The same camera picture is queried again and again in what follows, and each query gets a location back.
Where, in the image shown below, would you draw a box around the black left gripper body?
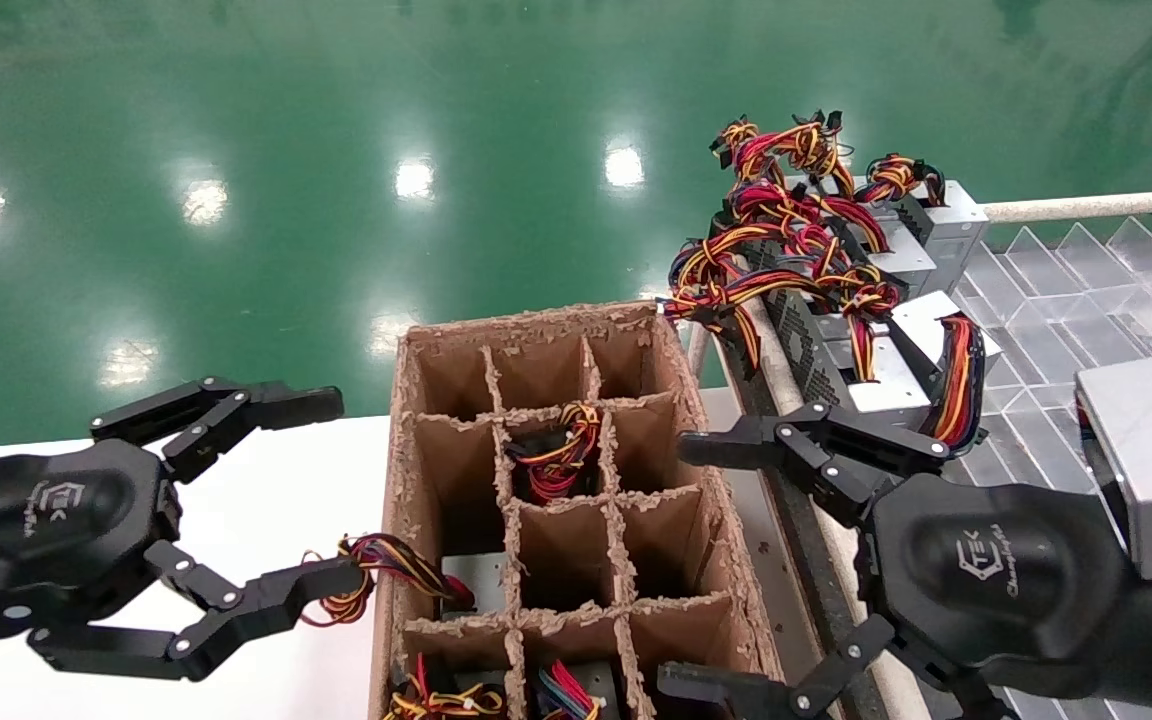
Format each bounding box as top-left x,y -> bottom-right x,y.
0,438 -> 183,647

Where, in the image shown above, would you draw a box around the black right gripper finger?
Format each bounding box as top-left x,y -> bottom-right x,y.
656,615 -> 1022,720
678,403 -> 949,529

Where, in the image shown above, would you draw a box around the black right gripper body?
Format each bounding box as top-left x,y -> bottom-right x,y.
856,475 -> 1152,713

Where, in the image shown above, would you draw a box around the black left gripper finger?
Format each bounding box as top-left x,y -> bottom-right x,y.
91,377 -> 344,484
26,540 -> 369,683

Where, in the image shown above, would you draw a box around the power supply with coloured cables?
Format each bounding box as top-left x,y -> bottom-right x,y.
508,400 -> 604,503
762,288 -> 1003,453
534,658 -> 622,720
298,533 -> 509,629
854,153 -> 989,293

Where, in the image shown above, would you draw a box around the brown cardboard divider box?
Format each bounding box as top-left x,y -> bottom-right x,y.
368,300 -> 787,720

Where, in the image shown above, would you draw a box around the clear acrylic divider tray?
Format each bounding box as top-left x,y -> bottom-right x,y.
936,215 -> 1152,720

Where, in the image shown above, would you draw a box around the white padded rail pipe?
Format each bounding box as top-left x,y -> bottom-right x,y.
736,295 -> 927,720
981,190 -> 1152,227

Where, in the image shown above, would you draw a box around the black rack base frame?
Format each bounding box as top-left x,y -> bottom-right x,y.
716,330 -> 882,720

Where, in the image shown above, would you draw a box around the bottom cell wire bundles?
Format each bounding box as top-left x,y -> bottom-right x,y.
383,652 -> 509,720

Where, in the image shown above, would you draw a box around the far power supplies wire bundle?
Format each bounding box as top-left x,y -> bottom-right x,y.
664,185 -> 937,381

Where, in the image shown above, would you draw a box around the colourful power cable bundle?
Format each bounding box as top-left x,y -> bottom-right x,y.
709,108 -> 897,226

